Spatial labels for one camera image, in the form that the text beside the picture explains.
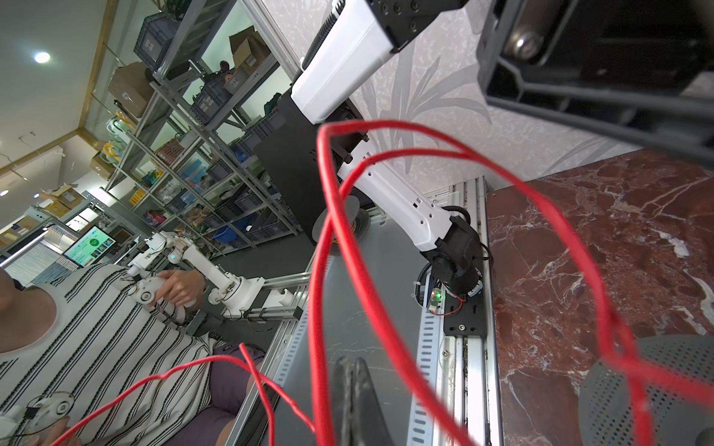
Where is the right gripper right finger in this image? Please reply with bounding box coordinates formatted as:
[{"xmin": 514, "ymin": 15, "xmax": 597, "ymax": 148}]
[{"xmin": 354, "ymin": 358, "xmax": 394, "ymax": 446}]

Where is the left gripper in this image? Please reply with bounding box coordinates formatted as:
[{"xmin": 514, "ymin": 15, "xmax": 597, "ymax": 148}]
[{"xmin": 477, "ymin": 1, "xmax": 713, "ymax": 167}]

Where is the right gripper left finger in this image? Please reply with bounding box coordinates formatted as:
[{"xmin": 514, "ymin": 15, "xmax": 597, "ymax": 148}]
[{"xmin": 332, "ymin": 357, "xmax": 360, "ymax": 445}]

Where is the grey perforated spool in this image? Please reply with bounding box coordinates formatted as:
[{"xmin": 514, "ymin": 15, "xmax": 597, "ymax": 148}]
[{"xmin": 578, "ymin": 334, "xmax": 713, "ymax": 445}]

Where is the metal storage shelving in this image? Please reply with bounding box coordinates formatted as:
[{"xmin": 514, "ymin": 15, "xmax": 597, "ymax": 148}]
[{"xmin": 107, "ymin": 1, "xmax": 300, "ymax": 257}]

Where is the person in striped shirt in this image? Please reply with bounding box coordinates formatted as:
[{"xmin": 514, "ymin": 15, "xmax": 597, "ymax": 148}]
[{"xmin": 1, "ymin": 264, "xmax": 265, "ymax": 445}]

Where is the computer monitor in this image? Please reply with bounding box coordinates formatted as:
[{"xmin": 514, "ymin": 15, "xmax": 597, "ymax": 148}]
[{"xmin": 62, "ymin": 226, "xmax": 116, "ymax": 268}]

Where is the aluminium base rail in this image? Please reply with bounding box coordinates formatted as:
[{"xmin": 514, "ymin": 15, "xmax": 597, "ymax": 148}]
[{"xmin": 416, "ymin": 177, "xmax": 504, "ymax": 445}]

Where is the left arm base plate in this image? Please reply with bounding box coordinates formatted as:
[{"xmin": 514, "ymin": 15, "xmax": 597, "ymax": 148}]
[{"xmin": 442, "ymin": 281, "xmax": 487, "ymax": 339}]

